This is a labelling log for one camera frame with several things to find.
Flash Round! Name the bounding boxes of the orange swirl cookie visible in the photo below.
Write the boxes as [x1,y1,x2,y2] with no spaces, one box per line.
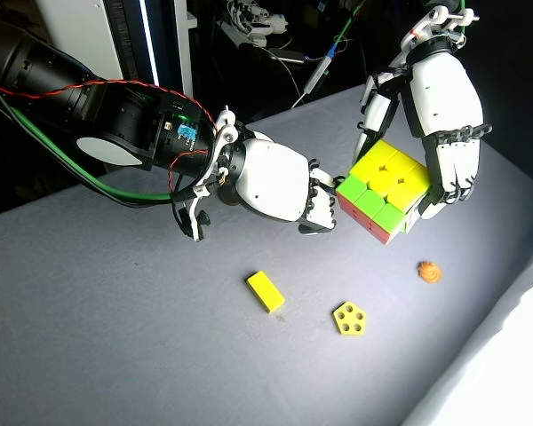
[416,261,443,284]

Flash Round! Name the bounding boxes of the yellow pentagon block with holes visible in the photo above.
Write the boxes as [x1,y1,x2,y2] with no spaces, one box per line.
[331,301,368,336]

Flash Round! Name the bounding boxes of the flat black device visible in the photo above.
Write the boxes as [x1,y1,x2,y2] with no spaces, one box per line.
[266,47,306,66]

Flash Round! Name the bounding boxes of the grey table cloth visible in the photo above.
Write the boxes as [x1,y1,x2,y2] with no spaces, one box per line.
[0,83,533,426]

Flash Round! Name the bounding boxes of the spare white robot hand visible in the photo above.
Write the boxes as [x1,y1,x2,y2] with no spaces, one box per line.
[226,0,290,48]

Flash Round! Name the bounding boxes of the yellow and blue puzzle cube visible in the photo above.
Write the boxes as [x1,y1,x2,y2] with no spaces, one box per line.
[336,138,432,246]

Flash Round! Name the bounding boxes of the yellow rectangular block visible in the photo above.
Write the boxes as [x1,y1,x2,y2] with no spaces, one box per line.
[245,270,287,314]

